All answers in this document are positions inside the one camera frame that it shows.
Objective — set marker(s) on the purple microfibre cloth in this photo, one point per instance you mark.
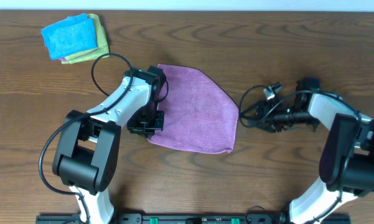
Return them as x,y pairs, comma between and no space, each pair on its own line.
198,115

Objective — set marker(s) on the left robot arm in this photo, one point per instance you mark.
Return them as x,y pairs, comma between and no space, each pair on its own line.
87,151

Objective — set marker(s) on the blue folded cloth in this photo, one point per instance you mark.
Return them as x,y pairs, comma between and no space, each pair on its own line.
71,35

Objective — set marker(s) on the upper green folded cloth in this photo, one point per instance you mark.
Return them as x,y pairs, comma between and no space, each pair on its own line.
101,39

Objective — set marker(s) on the lower green folded cloth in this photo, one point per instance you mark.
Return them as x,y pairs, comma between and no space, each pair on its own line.
93,56

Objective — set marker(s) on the green folded cloth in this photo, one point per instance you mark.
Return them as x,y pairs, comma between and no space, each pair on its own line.
101,39
93,56

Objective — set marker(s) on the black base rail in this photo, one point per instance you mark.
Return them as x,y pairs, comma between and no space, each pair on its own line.
137,218

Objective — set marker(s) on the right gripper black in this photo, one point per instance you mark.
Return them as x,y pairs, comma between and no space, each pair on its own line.
266,113

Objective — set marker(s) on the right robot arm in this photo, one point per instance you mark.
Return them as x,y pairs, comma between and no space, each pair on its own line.
346,168

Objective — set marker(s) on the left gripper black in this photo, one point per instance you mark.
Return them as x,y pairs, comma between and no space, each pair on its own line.
146,123

